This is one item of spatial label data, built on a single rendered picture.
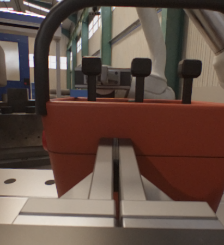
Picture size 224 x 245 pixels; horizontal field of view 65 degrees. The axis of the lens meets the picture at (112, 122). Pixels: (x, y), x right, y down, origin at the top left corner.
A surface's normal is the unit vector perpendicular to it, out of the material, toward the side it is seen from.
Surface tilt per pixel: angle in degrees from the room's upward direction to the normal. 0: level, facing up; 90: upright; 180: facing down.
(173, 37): 90
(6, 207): 0
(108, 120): 97
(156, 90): 84
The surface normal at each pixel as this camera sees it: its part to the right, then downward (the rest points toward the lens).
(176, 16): 0.35, 0.16
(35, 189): 0.03, -0.99
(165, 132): 0.00, 0.28
